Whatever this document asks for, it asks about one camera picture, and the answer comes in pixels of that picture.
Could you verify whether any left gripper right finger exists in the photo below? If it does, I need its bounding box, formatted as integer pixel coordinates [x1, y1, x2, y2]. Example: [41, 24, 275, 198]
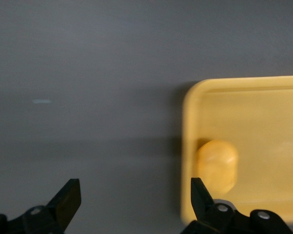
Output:
[179, 177, 293, 234]

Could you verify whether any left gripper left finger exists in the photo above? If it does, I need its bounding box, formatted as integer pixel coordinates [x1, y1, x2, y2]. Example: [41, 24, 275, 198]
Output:
[0, 178, 82, 234]

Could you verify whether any yellow potato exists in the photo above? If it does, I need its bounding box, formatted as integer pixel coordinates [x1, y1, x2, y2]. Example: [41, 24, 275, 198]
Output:
[196, 139, 240, 195]

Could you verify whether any orange-yellow plastic tray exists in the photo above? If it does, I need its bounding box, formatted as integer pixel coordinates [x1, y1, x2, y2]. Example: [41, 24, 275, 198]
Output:
[180, 75, 293, 224]

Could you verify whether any dark grey table mat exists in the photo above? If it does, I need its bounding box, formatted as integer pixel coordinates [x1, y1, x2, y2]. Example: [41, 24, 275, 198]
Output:
[0, 0, 293, 234]

